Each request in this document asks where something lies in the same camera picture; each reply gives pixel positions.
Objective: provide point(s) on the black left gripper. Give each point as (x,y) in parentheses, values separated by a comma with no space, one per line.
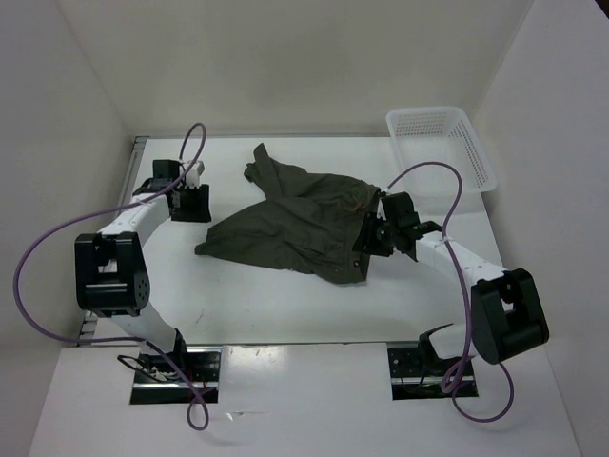
(201,212)

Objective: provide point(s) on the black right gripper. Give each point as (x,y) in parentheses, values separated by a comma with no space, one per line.
(365,240)

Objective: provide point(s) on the olive green shorts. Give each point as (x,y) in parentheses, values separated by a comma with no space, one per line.
(307,223)

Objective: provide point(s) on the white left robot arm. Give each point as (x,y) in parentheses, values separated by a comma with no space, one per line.
(111,274)

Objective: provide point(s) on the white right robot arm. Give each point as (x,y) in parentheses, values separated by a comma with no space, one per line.
(505,317)

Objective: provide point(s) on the white plastic basket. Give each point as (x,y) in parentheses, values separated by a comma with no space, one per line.
(441,134)

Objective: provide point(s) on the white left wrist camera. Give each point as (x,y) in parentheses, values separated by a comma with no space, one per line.
(193,171)

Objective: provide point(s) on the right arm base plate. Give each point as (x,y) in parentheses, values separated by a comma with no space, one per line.
(411,378)

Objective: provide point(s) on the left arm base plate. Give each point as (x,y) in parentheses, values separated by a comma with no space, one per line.
(156,383)

